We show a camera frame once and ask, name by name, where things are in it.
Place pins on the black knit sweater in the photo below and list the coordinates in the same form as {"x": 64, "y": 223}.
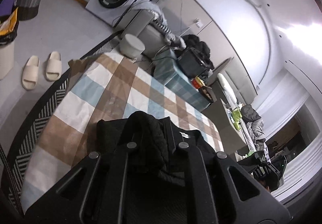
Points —
{"x": 154, "y": 172}

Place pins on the black clothes pile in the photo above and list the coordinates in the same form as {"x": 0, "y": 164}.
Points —
{"x": 199, "y": 47}

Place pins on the grey clothes on sofa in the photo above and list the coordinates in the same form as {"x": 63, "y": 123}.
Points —
{"x": 160, "y": 23}

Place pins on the red round tin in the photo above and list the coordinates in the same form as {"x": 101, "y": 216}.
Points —
{"x": 198, "y": 82}

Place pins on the black storage box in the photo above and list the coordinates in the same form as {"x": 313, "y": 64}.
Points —
{"x": 191, "y": 63}

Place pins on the checked brown blue tablecloth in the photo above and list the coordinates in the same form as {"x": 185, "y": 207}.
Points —
{"x": 111, "y": 88}

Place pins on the white round stool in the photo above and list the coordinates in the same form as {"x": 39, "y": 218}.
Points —
{"x": 131, "y": 46}

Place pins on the grey sofa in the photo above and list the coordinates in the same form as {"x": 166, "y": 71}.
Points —
{"x": 138, "y": 23}

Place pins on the cream slipper right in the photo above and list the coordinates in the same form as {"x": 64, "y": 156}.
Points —
{"x": 54, "y": 67}

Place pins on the cream slipper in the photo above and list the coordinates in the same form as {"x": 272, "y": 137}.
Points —
{"x": 54, "y": 67}
{"x": 30, "y": 73}

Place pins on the cream slipper left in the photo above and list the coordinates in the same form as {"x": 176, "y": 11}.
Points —
{"x": 30, "y": 73}

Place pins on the black white zigzag rug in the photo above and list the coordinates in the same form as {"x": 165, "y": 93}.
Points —
{"x": 25, "y": 140}

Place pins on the yellow black bag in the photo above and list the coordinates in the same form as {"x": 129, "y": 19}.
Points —
{"x": 9, "y": 27}

